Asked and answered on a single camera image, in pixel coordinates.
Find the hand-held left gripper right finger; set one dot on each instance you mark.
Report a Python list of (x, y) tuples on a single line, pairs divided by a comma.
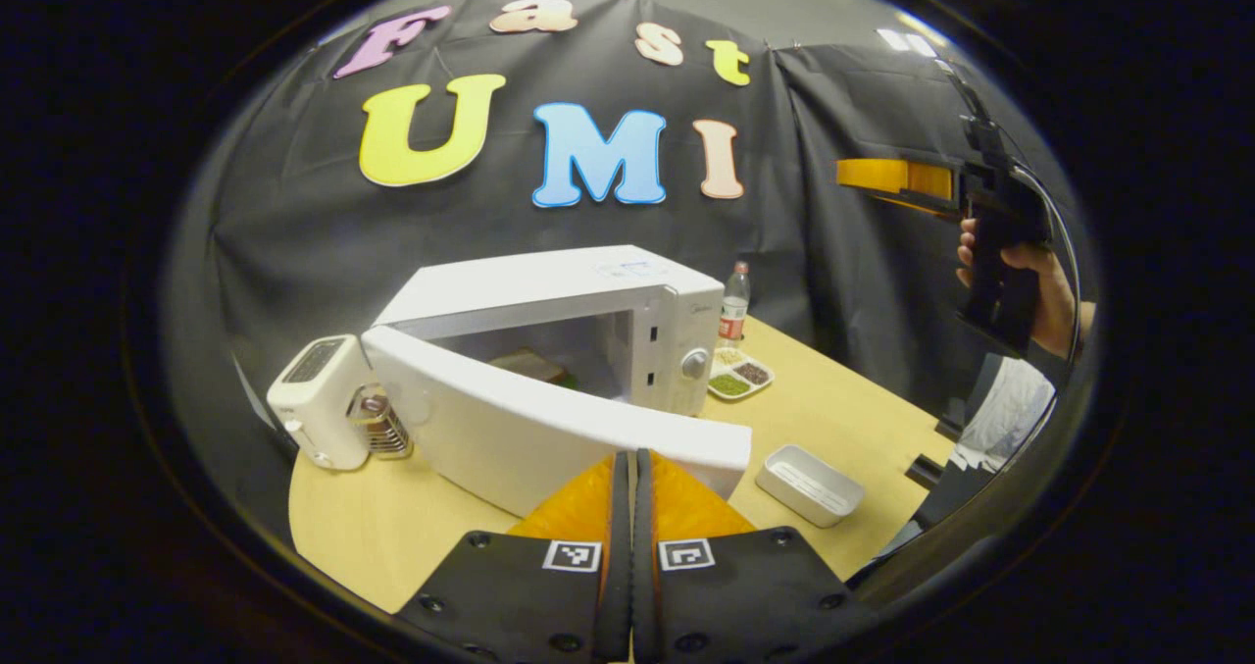
[(642, 546)]

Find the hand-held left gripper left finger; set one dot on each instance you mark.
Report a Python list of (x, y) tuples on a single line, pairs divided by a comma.
[(616, 546)]

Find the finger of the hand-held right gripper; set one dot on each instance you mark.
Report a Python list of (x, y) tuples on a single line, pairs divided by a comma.
[(892, 174)]

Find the white microwave oven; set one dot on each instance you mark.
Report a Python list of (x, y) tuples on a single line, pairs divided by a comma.
[(510, 429)]

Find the sandwich with lettuce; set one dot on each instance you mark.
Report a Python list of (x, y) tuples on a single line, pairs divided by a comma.
[(529, 365)]

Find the small ceiling light panel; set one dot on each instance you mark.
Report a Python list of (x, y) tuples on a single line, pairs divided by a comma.
[(907, 42)]

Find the small white rectangular tray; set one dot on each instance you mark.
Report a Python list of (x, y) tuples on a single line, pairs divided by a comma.
[(809, 487)]

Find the white divided dish of beans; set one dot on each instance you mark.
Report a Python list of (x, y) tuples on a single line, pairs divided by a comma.
[(727, 384)]

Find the person's white garment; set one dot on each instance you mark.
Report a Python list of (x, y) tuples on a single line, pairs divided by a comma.
[(1010, 409)]

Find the clear plastic water bottle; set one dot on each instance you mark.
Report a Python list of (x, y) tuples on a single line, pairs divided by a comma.
[(734, 311)]

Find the small ribbed glass jar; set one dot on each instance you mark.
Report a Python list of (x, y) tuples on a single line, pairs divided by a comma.
[(382, 429)]

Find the white toaster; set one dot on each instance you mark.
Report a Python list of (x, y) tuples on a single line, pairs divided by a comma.
[(314, 409)]

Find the black backdrop cloth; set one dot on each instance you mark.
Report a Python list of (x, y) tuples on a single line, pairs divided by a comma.
[(294, 223)]

